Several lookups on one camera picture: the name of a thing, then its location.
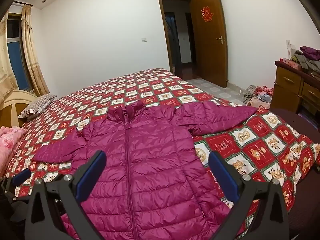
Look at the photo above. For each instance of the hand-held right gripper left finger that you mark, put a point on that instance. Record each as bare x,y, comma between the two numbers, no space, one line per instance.
91,177

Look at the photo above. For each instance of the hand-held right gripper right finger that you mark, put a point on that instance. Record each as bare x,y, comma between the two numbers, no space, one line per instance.
223,180

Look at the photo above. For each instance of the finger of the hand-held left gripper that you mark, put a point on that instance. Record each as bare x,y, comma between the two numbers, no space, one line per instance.
21,177

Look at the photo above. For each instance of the magenta puffer jacket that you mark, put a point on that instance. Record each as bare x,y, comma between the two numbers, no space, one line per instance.
150,155

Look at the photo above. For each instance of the heap of clothes on floor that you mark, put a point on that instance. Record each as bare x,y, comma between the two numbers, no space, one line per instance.
257,96

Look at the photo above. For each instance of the pile of clothes on dresser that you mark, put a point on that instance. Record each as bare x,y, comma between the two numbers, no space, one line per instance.
308,60

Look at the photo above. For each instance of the pink floral quilt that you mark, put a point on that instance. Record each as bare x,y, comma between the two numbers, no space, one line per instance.
10,145

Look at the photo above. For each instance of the cream wooden headboard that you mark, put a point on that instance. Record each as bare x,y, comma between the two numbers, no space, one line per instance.
10,110

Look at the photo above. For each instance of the striped pillow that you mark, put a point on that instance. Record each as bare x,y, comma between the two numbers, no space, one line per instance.
37,106

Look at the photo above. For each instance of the red checked printed blanket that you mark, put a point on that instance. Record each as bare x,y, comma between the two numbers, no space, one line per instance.
150,85

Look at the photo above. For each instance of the beige floral curtain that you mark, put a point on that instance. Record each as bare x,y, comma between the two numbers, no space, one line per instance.
33,55
6,67

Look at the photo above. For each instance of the brown wooden dresser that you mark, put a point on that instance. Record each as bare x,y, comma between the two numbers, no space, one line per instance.
287,87

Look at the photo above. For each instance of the window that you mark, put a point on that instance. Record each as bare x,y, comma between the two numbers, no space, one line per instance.
16,55

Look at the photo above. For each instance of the brown wooden door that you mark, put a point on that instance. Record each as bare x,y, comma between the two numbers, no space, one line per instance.
210,55

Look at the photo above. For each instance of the pink flat box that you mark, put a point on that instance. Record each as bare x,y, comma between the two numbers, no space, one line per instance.
290,63

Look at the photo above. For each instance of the red paper door decoration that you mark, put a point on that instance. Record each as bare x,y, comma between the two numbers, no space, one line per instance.
207,14

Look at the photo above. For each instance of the curtain rod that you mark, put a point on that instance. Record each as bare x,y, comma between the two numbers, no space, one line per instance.
23,4

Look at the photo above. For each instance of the white wall paper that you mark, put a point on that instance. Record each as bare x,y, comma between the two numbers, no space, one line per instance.
288,47

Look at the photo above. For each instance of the dark wooden door frame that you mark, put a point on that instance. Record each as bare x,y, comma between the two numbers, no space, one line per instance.
161,30

